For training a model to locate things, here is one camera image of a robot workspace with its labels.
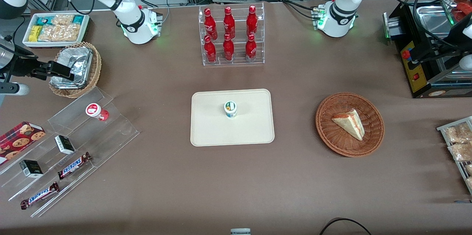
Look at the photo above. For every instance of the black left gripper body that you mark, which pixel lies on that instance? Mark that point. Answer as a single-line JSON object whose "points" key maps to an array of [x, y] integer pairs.
{"points": [[437, 50]]}

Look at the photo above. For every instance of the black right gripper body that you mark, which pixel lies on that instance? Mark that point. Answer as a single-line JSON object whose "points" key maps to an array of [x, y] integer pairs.
{"points": [[23, 66]]}

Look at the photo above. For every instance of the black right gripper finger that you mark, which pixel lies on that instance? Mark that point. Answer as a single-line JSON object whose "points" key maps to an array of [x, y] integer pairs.
{"points": [[63, 71], [41, 71]]}

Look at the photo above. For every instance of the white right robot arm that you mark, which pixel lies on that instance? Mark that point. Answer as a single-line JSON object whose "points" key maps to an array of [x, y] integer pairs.
{"points": [[129, 24]]}

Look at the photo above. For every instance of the red gum bottle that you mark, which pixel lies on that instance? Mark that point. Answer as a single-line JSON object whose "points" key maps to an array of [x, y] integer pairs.
{"points": [[96, 111]]}

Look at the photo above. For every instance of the tray of packaged snacks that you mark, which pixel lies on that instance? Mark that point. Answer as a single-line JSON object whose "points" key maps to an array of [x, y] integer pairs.
{"points": [[442, 128]]}

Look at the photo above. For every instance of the cream plastic tray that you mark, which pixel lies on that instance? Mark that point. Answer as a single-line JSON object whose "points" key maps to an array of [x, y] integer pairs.
{"points": [[210, 128]]}

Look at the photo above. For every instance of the aluminium foil container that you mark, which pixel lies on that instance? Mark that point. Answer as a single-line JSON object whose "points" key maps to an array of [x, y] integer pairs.
{"points": [[79, 59]]}

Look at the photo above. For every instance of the white rectangular snack bin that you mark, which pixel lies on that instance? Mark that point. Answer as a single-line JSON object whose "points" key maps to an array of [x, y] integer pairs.
{"points": [[26, 42]]}

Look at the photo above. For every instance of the black machine with yellow panel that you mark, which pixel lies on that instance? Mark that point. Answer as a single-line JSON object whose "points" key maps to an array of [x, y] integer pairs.
{"points": [[416, 76]]}

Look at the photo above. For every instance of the light wicker basket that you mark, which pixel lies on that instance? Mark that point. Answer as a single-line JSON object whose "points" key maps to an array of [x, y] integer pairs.
{"points": [[96, 66]]}

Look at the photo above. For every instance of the yellow snack packet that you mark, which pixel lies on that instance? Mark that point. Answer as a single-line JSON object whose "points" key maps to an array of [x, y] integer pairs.
{"points": [[35, 33]]}

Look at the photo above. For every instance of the clear cracker bag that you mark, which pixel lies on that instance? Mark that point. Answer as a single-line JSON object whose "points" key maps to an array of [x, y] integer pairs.
{"points": [[62, 19], [59, 33]]}

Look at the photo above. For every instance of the red food packet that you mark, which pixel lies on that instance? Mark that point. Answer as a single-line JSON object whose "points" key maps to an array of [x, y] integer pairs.
{"points": [[464, 10]]}

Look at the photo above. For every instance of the teal snack packet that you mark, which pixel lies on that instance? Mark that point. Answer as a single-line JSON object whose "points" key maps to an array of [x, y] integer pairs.
{"points": [[77, 19], [43, 21]]}

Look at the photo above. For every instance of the red tartan cookie box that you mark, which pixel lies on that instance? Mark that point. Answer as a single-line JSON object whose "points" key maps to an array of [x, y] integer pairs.
{"points": [[20, 140]]}

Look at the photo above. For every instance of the small black box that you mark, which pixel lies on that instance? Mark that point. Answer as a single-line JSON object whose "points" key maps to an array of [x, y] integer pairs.
{"points": [[31, 168], [65, 145]]}

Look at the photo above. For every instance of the clear acrylic stepped stand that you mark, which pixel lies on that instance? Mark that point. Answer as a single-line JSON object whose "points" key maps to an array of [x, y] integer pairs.
{"points": [[110, 135]]}

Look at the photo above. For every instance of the clear nut snack bag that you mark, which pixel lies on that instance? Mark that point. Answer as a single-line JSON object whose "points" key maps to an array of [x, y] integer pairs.
{"points": [[461, 152], [457, 133]]}

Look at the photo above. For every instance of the Snickers chocolate bar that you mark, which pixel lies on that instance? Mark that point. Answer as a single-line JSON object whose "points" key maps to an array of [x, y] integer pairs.
{"points": [[40, 195], [73, 165]]}

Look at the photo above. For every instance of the wrapped triangle sandwich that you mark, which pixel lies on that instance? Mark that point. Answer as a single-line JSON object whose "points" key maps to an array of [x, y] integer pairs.
{"points": [[350, 123]]}

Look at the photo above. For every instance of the round brown wicker basket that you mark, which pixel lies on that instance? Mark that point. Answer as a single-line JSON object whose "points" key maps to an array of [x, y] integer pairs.
{"points": [[332, 139]]}

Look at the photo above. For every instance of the red cola bottle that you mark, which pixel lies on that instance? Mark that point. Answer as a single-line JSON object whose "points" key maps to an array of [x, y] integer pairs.
{"points": [[210, 51], [252, 23], [210, 24], [228, 49], [251, 49], [229, 24]]}

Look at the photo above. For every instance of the clear acrylic bottle rack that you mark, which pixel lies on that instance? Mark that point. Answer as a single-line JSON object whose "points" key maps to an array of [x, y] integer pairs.
{"points": [[238, 61]]}

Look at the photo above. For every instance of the small grey device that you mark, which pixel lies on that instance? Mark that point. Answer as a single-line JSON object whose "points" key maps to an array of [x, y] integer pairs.
{"points": [[240, 231]]}

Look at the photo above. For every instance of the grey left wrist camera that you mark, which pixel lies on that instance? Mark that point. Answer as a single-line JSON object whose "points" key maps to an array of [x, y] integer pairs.
{"points": [[467, 62]]}

